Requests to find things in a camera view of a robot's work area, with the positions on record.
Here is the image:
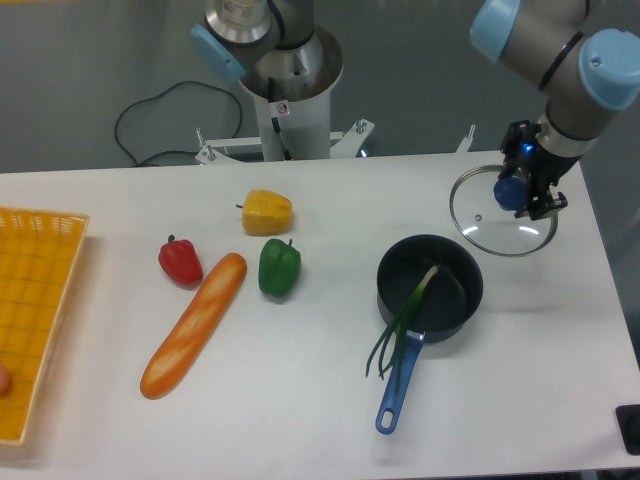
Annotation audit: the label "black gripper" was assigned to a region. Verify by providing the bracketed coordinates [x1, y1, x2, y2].
[498, 120, 581, 221]

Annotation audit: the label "glass pot lid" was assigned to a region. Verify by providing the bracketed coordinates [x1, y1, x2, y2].
[449, 165, 558, 257]

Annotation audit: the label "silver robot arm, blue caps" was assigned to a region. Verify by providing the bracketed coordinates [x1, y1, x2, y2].
[191, 1, 639, 220]

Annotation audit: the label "green spring onion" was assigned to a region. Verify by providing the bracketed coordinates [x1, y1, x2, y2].
[365, 260, 447, 378]

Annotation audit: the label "black box at table edge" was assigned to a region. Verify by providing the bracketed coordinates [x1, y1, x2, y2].
[615, 404, 640, 456]

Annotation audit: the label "green bell pepper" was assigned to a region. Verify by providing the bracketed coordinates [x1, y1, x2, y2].
[258, 239, 301, 298]

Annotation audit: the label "yellow bell pepper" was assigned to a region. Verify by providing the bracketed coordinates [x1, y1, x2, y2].
[236, 190, 293, 236]

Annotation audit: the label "orange baguette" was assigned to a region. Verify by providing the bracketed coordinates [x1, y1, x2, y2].
[139, 252, 247, 400]

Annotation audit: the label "red bell pepper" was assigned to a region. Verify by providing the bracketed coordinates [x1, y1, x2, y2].
[158, 235, 203, 288]

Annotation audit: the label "yellow wicker basket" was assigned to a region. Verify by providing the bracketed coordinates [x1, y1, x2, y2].
[1, 207, 90, 446]

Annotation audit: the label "pink object in basket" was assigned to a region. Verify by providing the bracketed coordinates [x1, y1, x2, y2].
[0, 364, 12, 396]

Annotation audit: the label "dark pot with blue handle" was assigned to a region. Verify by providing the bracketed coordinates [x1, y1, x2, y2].
[365, 234, 483, 435]

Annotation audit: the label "white table frame brackets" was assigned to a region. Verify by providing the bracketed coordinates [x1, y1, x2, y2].
[193, 118, 477, 165]

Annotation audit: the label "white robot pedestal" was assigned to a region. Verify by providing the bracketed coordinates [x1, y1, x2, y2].
[241, 27, 343, 162]

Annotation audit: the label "black floor cable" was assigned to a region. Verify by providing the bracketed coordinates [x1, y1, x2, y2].
[114, 80, 244, 167]

